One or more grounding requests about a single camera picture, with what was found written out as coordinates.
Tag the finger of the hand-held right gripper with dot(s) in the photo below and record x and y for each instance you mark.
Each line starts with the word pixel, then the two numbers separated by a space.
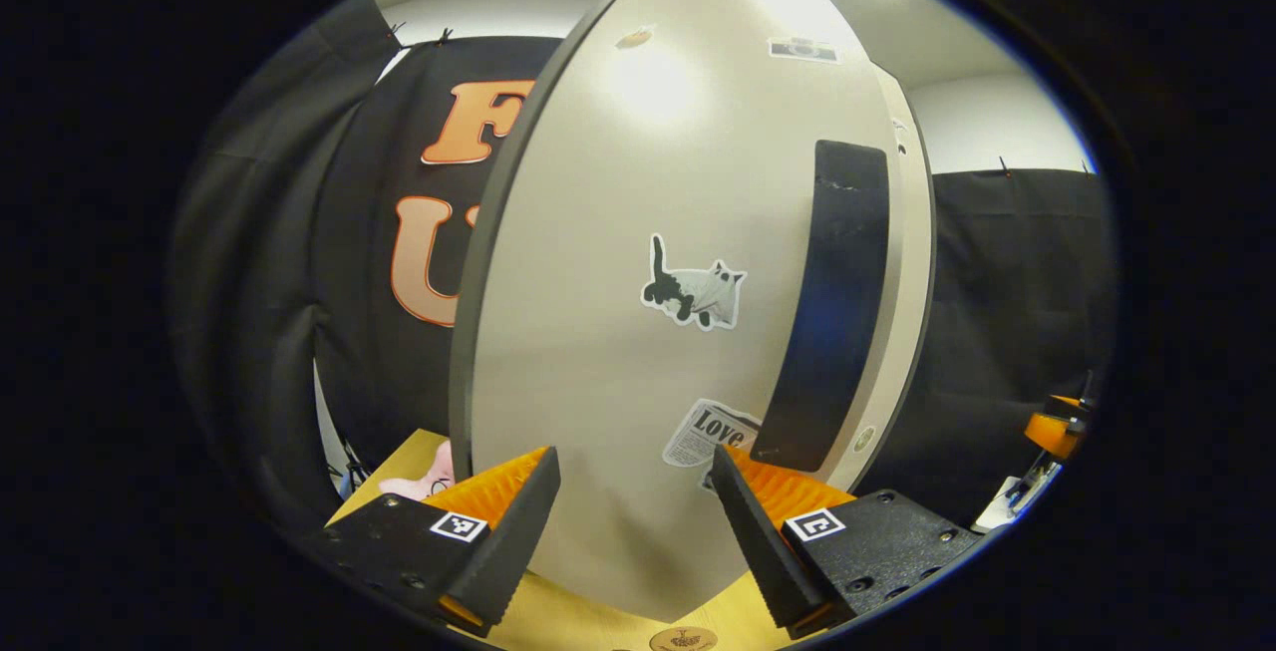
pixel 1052 435

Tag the pink plush toy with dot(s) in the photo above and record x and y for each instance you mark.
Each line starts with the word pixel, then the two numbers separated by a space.
pixel 424 482

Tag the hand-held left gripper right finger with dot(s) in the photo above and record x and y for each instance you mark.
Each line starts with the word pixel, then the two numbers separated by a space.
pixel 758 541

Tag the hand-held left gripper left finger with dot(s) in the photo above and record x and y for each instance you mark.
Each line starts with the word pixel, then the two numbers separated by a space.
pixel 508 551

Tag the round wooden coaster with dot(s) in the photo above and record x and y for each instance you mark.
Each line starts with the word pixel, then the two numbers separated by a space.
pixel 683 640

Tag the white cabinet door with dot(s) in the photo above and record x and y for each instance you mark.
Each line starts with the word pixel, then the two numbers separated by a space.
pixel 598 332
pixel 912 262

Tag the white cabinet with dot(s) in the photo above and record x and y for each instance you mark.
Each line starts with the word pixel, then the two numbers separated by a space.
pixel 478 262

